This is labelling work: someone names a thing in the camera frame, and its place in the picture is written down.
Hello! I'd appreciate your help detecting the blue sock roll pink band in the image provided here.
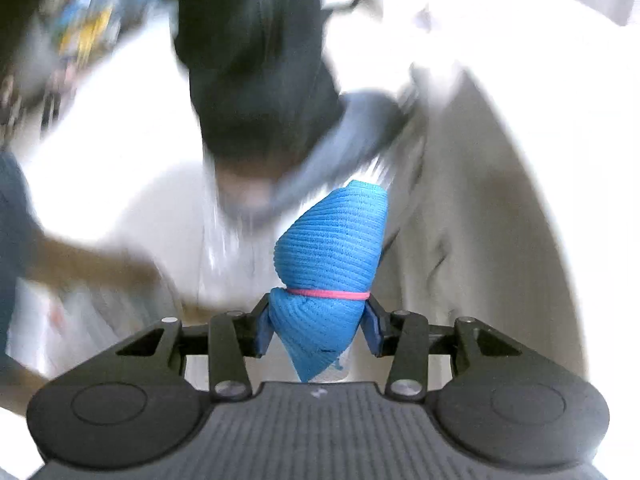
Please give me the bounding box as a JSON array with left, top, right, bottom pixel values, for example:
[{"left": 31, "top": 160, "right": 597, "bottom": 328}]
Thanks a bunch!
[{"left": 268, "top": 181, "right": 388, "bottom": 382}]

